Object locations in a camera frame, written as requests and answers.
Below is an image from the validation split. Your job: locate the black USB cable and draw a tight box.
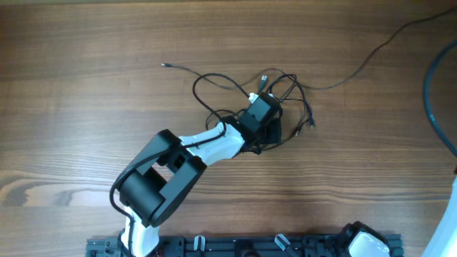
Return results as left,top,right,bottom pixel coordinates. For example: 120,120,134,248
249,74,316,153

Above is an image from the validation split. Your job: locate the thin black audio cable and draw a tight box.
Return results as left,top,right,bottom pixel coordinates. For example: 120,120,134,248
161,6,457,91

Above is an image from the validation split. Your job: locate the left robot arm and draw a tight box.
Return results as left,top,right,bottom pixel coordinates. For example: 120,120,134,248
110,92,282,256

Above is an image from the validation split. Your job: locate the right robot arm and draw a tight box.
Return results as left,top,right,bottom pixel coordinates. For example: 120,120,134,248
333,178,456,257

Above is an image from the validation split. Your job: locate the left camera cable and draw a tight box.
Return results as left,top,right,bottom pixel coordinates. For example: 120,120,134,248
109,73,251,257

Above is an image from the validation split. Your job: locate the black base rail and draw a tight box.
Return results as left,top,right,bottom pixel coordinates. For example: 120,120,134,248
85,233,404,257

